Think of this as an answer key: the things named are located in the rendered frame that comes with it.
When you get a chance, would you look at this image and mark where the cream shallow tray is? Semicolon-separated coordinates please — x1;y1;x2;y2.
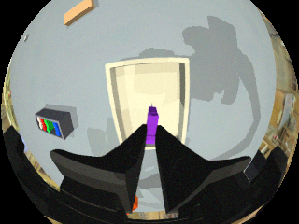
105;57;190;144

